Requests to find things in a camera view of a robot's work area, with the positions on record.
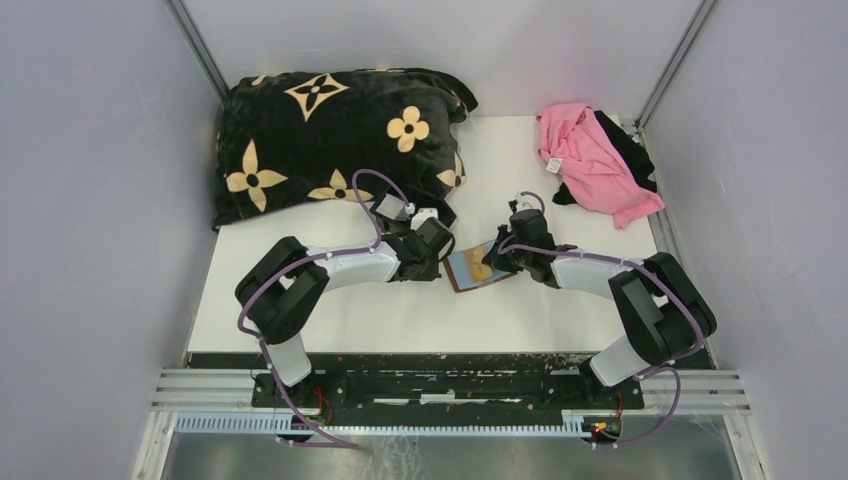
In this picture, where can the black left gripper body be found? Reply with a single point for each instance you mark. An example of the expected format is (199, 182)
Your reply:
(430, 270)

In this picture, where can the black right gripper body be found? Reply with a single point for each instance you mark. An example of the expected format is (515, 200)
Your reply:
(509, 260)

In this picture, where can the brown leather card holder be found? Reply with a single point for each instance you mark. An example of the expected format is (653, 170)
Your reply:
(467, 271)

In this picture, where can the yellow card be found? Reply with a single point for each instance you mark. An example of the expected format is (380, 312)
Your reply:
(478, 270)

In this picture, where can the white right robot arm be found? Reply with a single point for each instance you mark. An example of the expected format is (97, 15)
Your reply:
(663, 314)

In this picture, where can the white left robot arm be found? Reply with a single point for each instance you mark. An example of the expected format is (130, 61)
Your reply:
(278, 295)

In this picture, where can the white card stack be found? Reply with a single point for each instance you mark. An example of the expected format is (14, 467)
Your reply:
(391, 207)

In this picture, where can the pink cloth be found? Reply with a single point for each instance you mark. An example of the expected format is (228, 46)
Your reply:
(551, 122)

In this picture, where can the black cloth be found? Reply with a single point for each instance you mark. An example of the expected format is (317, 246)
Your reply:
(605, 170)

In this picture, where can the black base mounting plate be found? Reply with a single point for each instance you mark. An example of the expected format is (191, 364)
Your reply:
(435, 389)

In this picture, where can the black floral plush pillow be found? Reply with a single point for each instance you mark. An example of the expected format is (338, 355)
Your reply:
(302, 137)

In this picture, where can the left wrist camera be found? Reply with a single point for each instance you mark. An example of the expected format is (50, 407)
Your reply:
(418, 216)

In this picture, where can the white slotted cable duct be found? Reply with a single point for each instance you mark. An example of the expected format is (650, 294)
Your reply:
(284, 424)

